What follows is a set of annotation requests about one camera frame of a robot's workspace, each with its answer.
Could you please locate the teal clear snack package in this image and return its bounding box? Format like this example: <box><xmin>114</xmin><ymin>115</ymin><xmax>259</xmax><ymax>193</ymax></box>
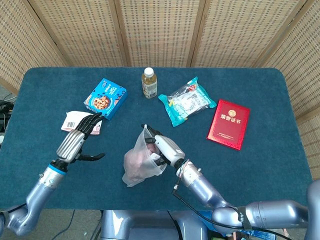
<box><xmin>157</xmin><ymin>76</ymin><xmax>217</xmax><ymax>128</ymax></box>

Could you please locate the red certificate booklet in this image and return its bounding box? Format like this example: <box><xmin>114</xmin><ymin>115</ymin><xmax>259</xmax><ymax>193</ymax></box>
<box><xmin>206</xmin><ymin>99</ymin><xmax>251</xmax><ymax>151</ymax></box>

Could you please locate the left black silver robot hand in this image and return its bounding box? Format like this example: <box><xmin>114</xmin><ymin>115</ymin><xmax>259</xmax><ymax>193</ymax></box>
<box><xmin>56</xmin><ymin>112</ymin><xmax>106</xmax><ymax>165</ymax></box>

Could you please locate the black floor cable bundle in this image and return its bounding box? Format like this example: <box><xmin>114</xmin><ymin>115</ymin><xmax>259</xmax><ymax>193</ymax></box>
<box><xmin>0</xmin><ymin>98</ymin><xmax>15</xmax><ymax>133</ymax></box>

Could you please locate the pink white snack packet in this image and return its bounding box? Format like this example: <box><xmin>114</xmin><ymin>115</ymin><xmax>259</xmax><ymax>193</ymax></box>
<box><xmin>60</xmin><ymin>111</ymin><xmax>104</xmax><ymax>136</ymax></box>

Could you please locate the yellow tea bottle white cap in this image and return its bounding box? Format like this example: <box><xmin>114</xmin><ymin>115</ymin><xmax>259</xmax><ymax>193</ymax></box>
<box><xmin>141</xmin><ymin>67</ymin><xmax>159</xmax><ymax>100</ymax></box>

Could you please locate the grey robot torso base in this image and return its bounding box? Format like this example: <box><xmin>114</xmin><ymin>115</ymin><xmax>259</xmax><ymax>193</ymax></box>
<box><xmin>99</xmin><ymin>209</ymin><xmax>208</xmax><ymax>240</ymax></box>

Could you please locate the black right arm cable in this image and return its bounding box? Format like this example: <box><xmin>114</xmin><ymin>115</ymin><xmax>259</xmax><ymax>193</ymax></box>
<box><xmin>171</xmin><ymin>184</ymin><xmax>288</xmax><ymax>240</ymax></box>

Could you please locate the blue cookie box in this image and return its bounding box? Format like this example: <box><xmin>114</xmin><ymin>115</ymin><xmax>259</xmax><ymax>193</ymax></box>
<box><xmin>83</xmin><ymin>78</ymin><xmax>129</xmax><ymax>121</ymax></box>

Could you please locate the translucent white plastic bag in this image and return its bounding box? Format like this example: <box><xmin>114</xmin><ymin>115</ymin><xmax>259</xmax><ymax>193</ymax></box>
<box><xmin>121</xmin><ymin>124</ymin><xmax>167</xmax><ymax>188</ymax></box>

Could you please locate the pink floral cloth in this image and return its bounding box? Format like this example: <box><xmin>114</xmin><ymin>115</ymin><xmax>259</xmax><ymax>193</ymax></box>
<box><xmin>124</xmin><ymin>142</ymin><xmax>161</xmax><ymax>181</ymax></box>

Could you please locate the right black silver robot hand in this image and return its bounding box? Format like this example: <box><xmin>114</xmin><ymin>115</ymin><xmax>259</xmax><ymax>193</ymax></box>
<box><xmin>144</xmin><ymin>124</ymin><xmax>186</xmax><ymax>168</ymax></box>

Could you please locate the dark thin floor cable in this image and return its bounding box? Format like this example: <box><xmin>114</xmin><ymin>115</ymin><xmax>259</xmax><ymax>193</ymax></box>
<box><xmin>59</xmin><ymin>209</ymin><xmax>76</xmax><ymax>240</ymax></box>

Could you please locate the blue felt table mat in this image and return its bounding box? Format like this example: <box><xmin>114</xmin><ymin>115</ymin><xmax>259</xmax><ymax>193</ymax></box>
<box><xmin>0</xmin><ymin>66</ymin><xmax>313</xmax><ymax>211</ymax></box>

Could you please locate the woven folding screen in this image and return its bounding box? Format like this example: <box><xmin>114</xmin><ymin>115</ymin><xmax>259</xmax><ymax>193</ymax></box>
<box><xmin>0</xmin><ymin>0</ymin><xmax>320</xmax><ymax>180</ymax></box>

